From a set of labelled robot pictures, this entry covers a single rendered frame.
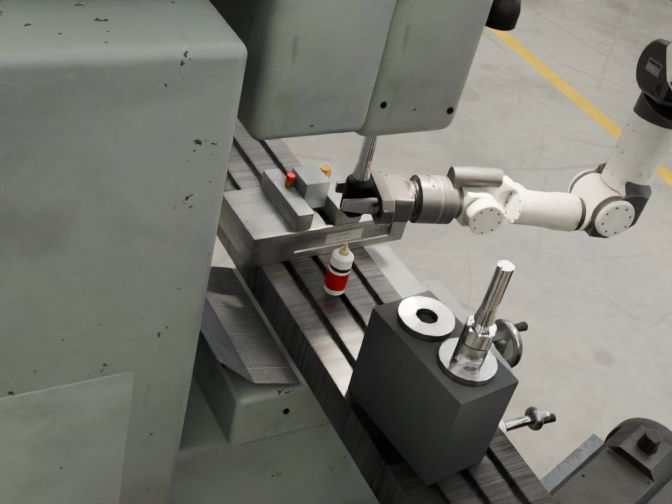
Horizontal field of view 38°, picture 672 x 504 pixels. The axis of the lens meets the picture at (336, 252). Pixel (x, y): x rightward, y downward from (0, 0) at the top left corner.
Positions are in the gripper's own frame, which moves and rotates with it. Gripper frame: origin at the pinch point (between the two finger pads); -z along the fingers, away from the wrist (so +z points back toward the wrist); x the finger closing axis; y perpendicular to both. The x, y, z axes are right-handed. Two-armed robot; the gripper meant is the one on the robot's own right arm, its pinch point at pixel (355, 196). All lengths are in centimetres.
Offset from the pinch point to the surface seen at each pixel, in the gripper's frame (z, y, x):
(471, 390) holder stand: 7.2, 1.3, 45.0
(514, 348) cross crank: 51, 48, -10
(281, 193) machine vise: -9.6, 9.0, -12.5
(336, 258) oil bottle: -1.7, 11.6, 3.1
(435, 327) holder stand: 4.9, 0.0, 33.2
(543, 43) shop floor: 207, 114, -308
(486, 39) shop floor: 172, 114, -306
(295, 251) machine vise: -6.4, 18.0, -6.4
